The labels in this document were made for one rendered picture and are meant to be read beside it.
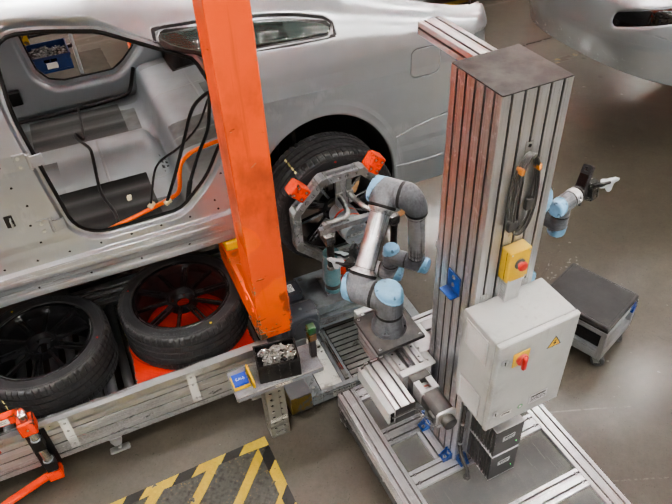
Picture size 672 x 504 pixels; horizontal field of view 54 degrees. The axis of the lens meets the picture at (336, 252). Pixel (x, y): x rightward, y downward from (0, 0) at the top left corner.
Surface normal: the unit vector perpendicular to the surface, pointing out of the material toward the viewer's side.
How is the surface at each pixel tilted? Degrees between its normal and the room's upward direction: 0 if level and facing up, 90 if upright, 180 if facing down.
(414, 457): 0
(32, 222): 90
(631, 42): 91
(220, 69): 90
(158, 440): 0
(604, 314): 0
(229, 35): 90
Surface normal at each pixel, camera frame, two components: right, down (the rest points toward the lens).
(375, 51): 0.40, 0.46
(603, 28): -0.83, 0.38
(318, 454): -0.04, -0.76
